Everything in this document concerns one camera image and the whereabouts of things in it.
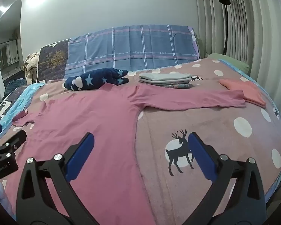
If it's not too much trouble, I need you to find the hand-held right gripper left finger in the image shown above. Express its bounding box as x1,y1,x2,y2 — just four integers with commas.
15,132,95,225

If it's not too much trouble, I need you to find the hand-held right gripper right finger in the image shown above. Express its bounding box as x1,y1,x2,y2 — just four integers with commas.
188,132,267,225

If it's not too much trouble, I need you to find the pink long-sleeve shirt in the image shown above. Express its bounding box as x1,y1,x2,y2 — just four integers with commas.
2,83,246,225

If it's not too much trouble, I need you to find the beige clothes heap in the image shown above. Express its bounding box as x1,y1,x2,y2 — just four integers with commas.
23,53,40,85

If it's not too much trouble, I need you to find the dark quilt with white print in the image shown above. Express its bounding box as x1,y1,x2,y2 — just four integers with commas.
0,85,28,122

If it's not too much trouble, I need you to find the dark teal fuzzy blanket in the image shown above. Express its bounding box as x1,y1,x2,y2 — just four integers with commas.
5,79,26,92

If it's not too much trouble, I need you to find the navy star-print fleece garment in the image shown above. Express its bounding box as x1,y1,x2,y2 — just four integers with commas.
64,67,130,91

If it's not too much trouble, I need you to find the folded salmon garment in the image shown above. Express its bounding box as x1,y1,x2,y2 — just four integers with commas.
219,78,267,109

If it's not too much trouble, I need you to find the dark tree-print pillow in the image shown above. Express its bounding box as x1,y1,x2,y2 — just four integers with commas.
37,39,71,83

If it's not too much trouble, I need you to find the folded patterned cloth stack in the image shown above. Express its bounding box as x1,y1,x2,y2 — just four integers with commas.
139,73,193,84

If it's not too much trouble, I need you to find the arched mirror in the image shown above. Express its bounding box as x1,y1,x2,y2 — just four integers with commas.
0,0,22,85

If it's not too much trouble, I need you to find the green pillow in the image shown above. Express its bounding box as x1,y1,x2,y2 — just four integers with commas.
206,53,250,74

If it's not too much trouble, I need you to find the purple dotted pillow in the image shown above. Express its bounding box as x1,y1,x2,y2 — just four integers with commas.
190,27,201,57

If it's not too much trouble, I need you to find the blue plaid pillow cover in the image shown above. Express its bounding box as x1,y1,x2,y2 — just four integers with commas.
65,24,200,75

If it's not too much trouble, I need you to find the grey curtain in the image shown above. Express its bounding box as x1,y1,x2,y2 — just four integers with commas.
193,0,281,80

